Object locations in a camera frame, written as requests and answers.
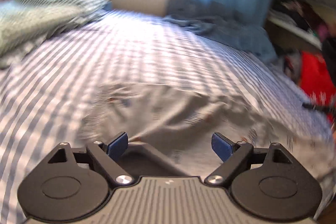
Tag grey printed pants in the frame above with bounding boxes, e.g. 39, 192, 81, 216
79, 83, 335, 188

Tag blue checkered bed sheet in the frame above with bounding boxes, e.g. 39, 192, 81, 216
1, 11, 335, 223

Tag red shopping bag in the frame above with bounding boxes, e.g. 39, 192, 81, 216
300, 52, 335, 123

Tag green checkered quilt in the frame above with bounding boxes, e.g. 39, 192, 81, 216
1, 0, 110, 69

